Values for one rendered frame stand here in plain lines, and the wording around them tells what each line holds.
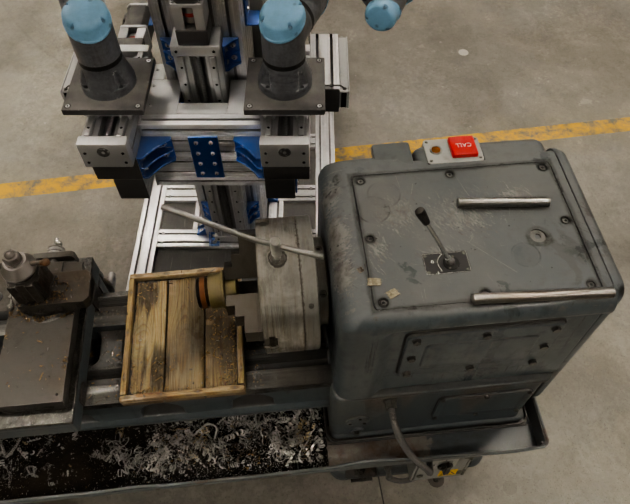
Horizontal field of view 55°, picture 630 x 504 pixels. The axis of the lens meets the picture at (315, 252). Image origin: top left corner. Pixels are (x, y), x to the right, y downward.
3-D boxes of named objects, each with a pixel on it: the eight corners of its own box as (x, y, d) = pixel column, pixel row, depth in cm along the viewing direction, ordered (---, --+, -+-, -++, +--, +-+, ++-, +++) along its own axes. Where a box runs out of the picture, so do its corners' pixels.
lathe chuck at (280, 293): (294, 249, 162) (292, 191, 133) (305, 364, 149) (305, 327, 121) (261, 252, 162) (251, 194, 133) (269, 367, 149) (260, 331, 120)
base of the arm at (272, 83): (259, 65, 173) (257, 35, 165) (312, 64, 173) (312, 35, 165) (257, 100, 164) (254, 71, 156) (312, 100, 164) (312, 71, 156)
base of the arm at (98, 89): (88, 65, 173) (76, 35, 165) (140, 65, 173) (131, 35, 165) (76, 101, 164) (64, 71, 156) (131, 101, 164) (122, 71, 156)
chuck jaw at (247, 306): (274, 289, 137) (277, 334, 130) (275, 302, 141) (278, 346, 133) (225, 293, 136) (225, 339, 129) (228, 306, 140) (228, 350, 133)
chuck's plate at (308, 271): (307, 248, 162) (308, 190, 133) (319, 363, 149) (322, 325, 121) (294, 249, 162) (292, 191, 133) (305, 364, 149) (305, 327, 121)
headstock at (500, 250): (515, 227, 177) (560, 131, 145) (570, 379, 150) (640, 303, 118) (315, 244, 174) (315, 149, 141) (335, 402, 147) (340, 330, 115)
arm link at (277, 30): (254, 61, 159) (249, 16, 147) (274, 32, 166) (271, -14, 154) (296, 72, 156) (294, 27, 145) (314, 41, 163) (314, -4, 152)
